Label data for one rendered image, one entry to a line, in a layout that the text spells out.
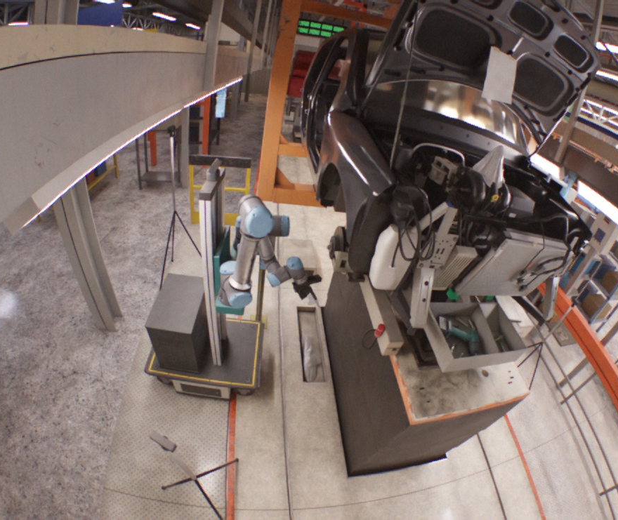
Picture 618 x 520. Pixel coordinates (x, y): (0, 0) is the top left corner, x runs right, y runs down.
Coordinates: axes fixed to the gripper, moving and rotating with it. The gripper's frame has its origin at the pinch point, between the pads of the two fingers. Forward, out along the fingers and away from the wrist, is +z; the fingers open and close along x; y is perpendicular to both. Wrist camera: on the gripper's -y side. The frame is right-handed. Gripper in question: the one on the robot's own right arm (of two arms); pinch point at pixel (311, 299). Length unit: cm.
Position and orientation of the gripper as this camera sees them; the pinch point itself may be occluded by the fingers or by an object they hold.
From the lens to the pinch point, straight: 176.2
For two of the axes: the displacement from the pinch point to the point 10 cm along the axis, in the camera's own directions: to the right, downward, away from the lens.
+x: 5.5, 5.3, -6.5
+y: -8.1, 5.4, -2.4
